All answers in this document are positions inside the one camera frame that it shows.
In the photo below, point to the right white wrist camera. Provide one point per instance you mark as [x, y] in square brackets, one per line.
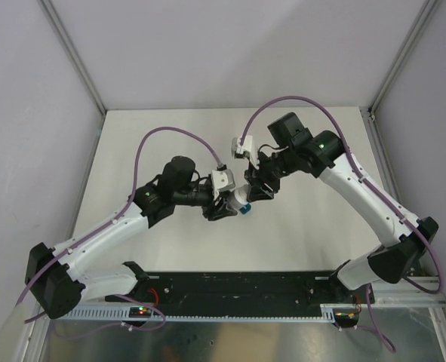
[245, 149]

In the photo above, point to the grey slotted cable duct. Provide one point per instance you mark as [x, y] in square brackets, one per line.
[136, 313]

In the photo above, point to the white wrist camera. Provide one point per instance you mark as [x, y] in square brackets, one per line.
[245, 149]
[221, 181]

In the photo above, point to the right aluminium frame post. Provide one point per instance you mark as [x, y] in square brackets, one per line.
[405, 50]

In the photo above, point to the white bottle cap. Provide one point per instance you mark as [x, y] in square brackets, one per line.
[241, 196]

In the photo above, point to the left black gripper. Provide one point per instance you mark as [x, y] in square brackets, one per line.
[213, 213]

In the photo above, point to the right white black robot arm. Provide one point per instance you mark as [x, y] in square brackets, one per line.
[403, 236]

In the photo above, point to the white pill bottle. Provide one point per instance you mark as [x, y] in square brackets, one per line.
[233, 203]

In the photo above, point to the aluminium frame crossbar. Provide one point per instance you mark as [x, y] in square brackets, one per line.
[406, 294]

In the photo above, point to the blue pill box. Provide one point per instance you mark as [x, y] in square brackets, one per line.
[245, 209]

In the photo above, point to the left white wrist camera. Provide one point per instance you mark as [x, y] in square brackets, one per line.
[221, 181]

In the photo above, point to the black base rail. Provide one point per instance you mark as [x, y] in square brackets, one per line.
[246, 293]

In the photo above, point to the aluminium frame post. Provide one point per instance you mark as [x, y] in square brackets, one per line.
[67, 44]
[405, 50]

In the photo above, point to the left aluminium frame post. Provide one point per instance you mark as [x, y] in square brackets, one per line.
[67, 44]

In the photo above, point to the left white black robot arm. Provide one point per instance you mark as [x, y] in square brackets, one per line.
[59, 277]

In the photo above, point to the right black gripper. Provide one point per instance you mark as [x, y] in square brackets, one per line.
[256, 177]

